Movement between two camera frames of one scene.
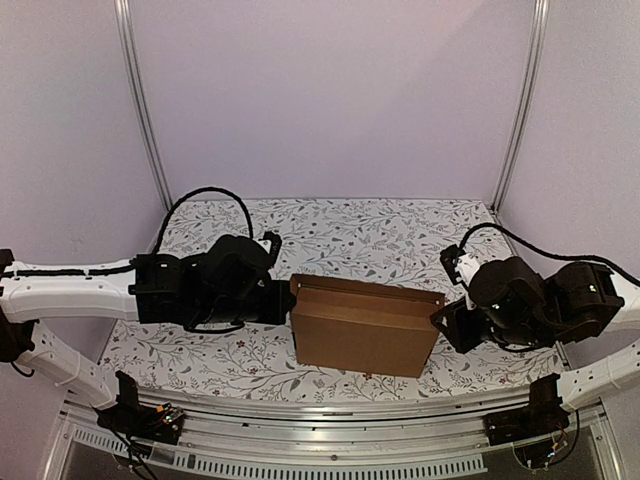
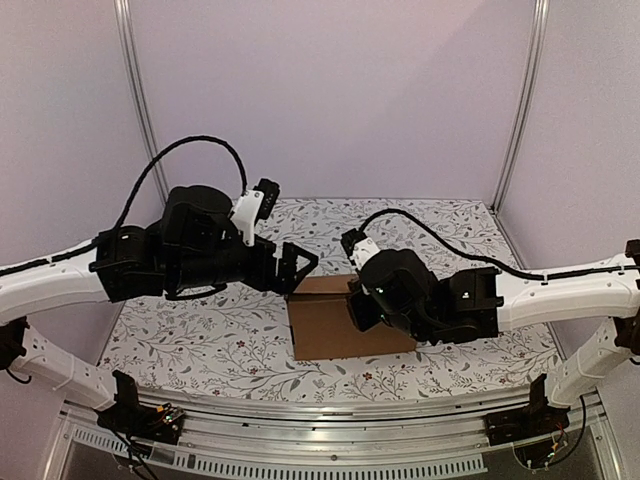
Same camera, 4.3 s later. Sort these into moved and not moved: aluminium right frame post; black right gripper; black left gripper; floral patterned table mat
Moved: black left gripper; black right gripper
Not moved: floral patterned table mat; aluminium right frame post
